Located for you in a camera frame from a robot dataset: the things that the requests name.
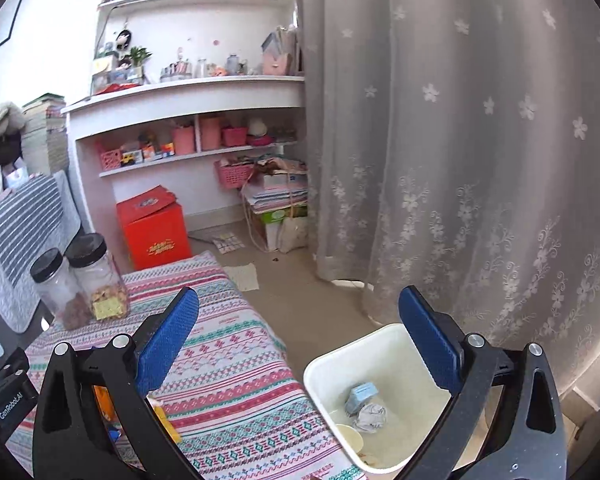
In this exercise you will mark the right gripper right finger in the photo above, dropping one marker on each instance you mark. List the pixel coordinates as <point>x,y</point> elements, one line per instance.
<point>526,439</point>

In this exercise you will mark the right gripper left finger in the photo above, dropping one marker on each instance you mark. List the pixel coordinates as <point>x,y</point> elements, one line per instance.
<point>70,438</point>

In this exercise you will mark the yellow snack wrapper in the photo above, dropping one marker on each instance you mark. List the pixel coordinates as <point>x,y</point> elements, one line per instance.
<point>165,421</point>

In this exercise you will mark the white trash bin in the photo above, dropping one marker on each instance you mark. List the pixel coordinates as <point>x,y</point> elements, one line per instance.
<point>389,359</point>

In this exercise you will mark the orange wrapper piece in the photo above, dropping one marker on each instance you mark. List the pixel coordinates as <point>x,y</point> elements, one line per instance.
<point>105,405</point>

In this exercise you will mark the short clear jar black lid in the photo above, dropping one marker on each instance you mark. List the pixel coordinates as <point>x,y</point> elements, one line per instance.
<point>60,290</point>

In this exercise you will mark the tall clear jar black lid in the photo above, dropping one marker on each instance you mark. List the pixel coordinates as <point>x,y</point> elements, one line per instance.
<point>98,275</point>

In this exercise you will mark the crumpled paper in bin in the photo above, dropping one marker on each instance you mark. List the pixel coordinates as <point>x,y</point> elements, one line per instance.
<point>371,418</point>

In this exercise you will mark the patterned striped tablecloth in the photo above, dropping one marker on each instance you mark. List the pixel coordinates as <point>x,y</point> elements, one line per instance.
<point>230,394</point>

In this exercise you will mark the grey striped sofa cover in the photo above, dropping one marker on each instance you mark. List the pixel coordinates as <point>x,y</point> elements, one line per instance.
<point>39,215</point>

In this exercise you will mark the blue carton in bin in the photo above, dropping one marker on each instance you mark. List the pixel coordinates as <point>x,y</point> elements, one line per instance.
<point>359,396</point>

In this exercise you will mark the red cardboard box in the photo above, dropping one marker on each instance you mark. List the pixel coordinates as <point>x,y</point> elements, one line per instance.
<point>153,228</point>

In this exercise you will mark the paper sheet on floor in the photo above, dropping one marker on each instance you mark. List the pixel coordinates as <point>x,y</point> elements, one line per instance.
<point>244,277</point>

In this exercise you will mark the stack of books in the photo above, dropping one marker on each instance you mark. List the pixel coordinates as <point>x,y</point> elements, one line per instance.
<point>44,140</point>

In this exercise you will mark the checkered paper on floor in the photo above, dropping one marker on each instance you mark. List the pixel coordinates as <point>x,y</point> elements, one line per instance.
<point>227,242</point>

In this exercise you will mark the pink basket on floor stack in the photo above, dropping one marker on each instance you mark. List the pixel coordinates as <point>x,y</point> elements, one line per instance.
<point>232,176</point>

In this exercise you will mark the stack of papers and boxes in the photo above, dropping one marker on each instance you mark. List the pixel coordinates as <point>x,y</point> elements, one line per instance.
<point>275,198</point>

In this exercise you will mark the pink bin on shelf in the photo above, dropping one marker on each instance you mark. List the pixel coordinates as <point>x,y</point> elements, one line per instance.
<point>210,133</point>

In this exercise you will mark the white floral lace curtain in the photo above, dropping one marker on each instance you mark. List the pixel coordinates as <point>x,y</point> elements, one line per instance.
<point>454,145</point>

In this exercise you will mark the white bookshelf unit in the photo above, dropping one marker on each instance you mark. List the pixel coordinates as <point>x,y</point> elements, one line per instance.
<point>204,56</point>

